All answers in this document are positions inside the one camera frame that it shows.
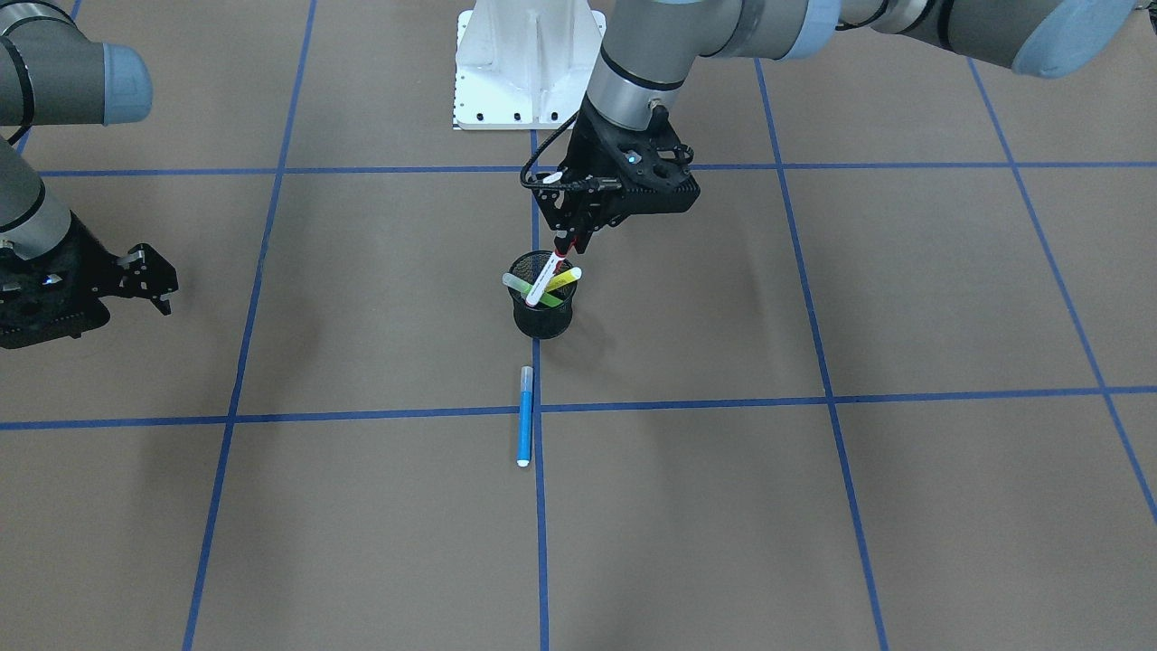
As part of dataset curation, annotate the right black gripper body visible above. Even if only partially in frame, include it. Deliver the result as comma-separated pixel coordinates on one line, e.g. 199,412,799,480
1,217,113,350

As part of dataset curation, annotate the green highlighter pen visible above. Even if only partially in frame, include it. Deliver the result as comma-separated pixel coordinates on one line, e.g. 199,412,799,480
503,273,565,310

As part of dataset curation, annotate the yellow highlighter pen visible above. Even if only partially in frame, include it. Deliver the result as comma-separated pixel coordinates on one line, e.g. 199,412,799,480
545,267,583,293

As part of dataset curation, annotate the brown paper table mat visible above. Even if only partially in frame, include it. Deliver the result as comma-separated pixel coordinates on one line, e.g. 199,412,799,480
3,1,1154,650

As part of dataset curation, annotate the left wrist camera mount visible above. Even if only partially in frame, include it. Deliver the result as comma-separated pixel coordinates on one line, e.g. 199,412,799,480
619,140,700,215

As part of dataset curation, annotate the black mesh pen cup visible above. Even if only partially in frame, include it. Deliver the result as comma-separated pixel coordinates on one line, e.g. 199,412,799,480
503,250,581,339

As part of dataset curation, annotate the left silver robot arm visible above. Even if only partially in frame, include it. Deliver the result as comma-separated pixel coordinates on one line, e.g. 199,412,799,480
522,1,1133,257

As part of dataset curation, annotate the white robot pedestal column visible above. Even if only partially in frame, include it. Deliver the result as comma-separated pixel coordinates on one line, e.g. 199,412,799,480
452,1,607,131

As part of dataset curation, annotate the blue marker pen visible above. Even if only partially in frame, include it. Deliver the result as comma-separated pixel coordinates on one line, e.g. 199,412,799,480
515,365,535,468

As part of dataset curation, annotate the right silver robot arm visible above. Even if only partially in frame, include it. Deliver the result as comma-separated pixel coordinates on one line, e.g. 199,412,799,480
1,1,179,350

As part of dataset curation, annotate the red capped white marker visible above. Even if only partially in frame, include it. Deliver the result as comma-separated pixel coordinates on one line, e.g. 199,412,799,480
523,231,573,308

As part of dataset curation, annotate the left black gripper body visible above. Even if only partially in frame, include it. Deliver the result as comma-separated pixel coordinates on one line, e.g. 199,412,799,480
541,99,700,238

